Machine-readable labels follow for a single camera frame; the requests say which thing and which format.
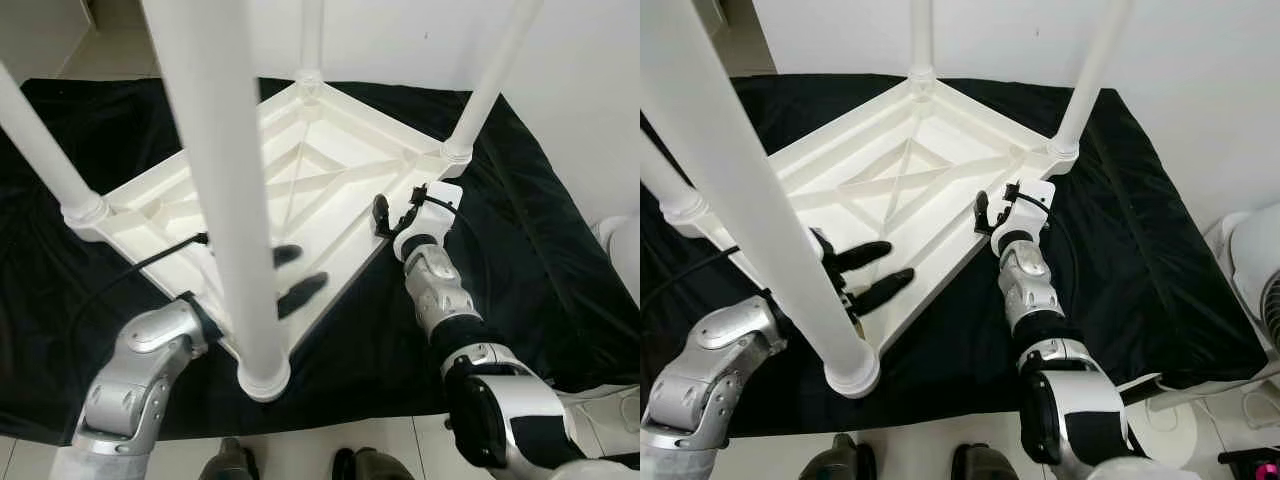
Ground white plastic table top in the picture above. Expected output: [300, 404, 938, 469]
[62, 72, 476, 401]
[660, 68, 1081, 399]

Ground black table cloth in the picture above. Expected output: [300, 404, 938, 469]
[0, 75, 641, 446]
[640, 72, 1271, 441]

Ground black metal table leg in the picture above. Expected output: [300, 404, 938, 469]
[1120, 375, 1167, 403]

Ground grey robot foot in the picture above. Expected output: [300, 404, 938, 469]
[798, 433, 879, 480]
[332, 447, 416, 480]
[198, 437, 263, 480]
[950, 443, 1021, 480]

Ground grey right robot foot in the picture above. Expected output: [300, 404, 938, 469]
[332, 447, 416, 480]
[950, 443, 1021, 480]

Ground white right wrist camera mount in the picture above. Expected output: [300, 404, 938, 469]
[990, 180, 1058, 256]
[393, 182, 464, 263]

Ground black metal rack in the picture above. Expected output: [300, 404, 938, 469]
[1218, 448, 1280, 480]

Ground grey left robot foot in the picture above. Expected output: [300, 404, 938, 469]
[198, 437, 263, 480]
[798, 433, 879, 480]

